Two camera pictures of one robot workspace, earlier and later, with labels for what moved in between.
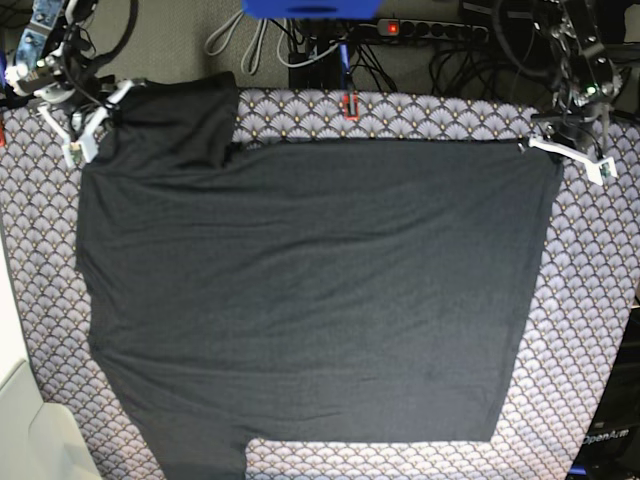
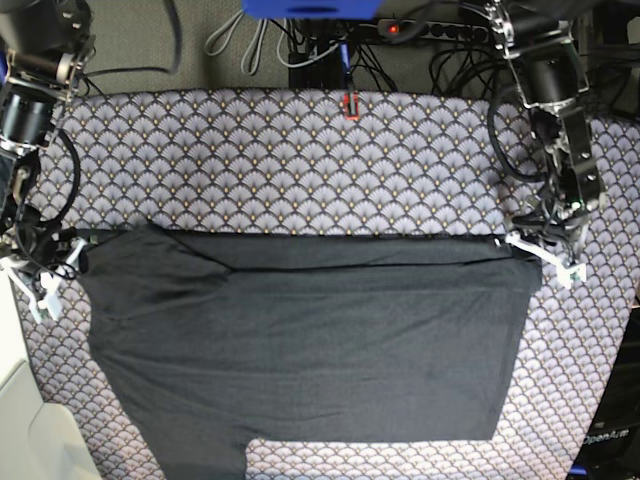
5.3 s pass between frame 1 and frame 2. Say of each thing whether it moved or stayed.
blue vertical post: stayed
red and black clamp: stayed
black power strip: stayed
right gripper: moved
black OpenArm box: stayed
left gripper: moved
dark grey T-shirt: moved
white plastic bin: stayed
